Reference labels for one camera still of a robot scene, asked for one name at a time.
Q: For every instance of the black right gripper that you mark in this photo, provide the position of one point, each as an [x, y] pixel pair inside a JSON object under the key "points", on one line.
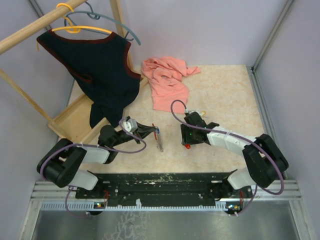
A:
{"points": [[186, 139]]}

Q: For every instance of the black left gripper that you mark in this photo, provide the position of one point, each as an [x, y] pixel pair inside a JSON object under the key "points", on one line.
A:
{"points": [[144, 130]]}

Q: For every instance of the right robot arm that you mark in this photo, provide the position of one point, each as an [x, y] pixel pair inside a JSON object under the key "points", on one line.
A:
{"points": [[264, 160]]}

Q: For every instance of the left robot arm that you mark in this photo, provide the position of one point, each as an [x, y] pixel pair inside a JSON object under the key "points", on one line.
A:
{"points": [[61, 165]]}

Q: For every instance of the yellow key tag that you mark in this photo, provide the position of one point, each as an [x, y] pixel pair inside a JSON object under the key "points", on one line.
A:
{"points": [[203, 114]]}

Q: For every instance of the pink cloth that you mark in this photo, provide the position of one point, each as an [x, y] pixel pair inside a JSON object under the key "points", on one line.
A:
{"points": [[165, 76]]}

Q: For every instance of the wooden clothes rack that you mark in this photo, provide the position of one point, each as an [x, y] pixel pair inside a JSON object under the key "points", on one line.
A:
{"points": [[66, 109]]}

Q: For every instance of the dark navy vest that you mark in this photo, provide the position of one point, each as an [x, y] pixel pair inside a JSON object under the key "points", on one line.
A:
{"points": [[100, 68]]}

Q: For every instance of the yellow clothes hanger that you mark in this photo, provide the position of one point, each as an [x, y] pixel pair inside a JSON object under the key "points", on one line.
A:
{"points": [[72, 28]]}

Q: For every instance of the grey-blue clothes hanger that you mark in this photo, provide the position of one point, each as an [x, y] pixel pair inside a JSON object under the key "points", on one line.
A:
{"points": [[117, 19]]}

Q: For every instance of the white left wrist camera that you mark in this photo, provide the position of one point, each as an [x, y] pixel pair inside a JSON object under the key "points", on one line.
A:
{"points": [[129, 124]]}

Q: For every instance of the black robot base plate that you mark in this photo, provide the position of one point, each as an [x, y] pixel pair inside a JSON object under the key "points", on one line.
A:
{"points": [[163, 189]]}

